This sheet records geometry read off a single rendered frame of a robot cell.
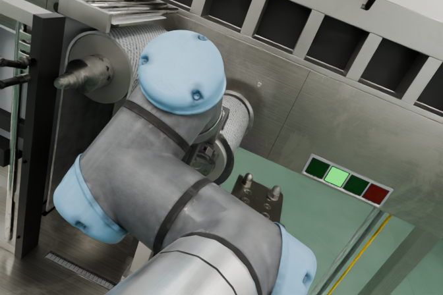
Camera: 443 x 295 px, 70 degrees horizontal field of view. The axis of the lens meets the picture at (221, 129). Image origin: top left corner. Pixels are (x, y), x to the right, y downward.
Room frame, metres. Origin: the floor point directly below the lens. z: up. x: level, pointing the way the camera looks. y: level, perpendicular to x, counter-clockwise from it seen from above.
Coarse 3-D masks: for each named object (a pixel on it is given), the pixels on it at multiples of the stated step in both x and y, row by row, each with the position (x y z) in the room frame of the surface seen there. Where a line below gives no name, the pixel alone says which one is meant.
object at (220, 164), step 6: (216, 144) 0.54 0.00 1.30; (216, 150) 0.54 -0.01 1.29; (222, 150) 0.54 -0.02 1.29; (222, 156) 0.54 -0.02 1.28; (216, 162) 0.54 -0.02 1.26; (222, 162) 0.54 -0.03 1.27; (216, 168) 0.54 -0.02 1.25; (222, 168) 0.54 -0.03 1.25; (210, 174) 0.54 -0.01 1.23; (216, 174) 0.54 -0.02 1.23
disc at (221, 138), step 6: (222, 138) 0.55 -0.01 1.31; (222, 144) 0.55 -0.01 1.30; (228, 144) 0.55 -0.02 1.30; (228, 150) 0.55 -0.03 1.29; (228, 156) 0.54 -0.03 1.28; (228, 162) 0.54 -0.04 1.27; (228, 168) 0.54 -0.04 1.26; (222, 174) 0.54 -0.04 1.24; (228, 174) 0.54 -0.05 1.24; (216, 180) 0.55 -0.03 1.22; (222, 180) 0.54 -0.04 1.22
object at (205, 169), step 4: (192, 164) 0.53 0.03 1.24; (196, 164) 0.53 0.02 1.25; (200, 164) 0.53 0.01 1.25; (204, 164) 0.53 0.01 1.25; (208, 164) 0.53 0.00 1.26; (196, 168) 0.53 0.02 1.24; (200, 168) 0.53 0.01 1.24; (204, 168) 0.53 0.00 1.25; (208, 168) 0.53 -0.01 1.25; (212, 168) 0.53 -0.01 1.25; (200, 172) 0.53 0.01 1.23; (204, 172) 0.53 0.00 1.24; (208, 172) 0.53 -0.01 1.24
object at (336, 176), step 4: (332, 168) 0.84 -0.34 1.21; (332, 172) 0.84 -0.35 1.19; (336, 172) 0.84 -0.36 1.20; (340, 172) 0.84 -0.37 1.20; (344, 172) 0.83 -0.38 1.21; (328, 176) 0.84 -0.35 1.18; (332, 176) 0.84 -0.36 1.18; (336, 176) 0.84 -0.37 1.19; (340, 176) 0.83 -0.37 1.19; (344, 176) 0.83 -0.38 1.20; (328, 180) 0.84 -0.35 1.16; (332, 180) 0.84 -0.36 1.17; (336, 180) 0.84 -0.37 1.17; (340, 180) 0.83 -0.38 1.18; (336, 184) 0.83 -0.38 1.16; (340, 184) 0.83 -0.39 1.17
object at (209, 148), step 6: (222, 108) 0.45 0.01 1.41; (228, 108) 0.45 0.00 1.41; (222, 114) 0.46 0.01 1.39; (228, 114) 0.46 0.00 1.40; (222, 120) 0.43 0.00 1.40; (222, 126) 0.44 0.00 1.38; (216, 132) 0.42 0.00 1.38; (210, 138) 0.41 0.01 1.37; (216, 138) 0.42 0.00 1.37; (192, 144) 0.36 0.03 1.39; (198, 144) 0.36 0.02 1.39; (204, 144) 0.41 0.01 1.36; (210, 144) 0.42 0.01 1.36; (198, 150) 0.40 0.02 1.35; (204, 150) 0.40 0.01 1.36; (210, 150) 0.41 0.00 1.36; (198, 156) 0.43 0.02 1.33; (204, 156) 0.40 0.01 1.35; (210, 156) 0.41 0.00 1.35
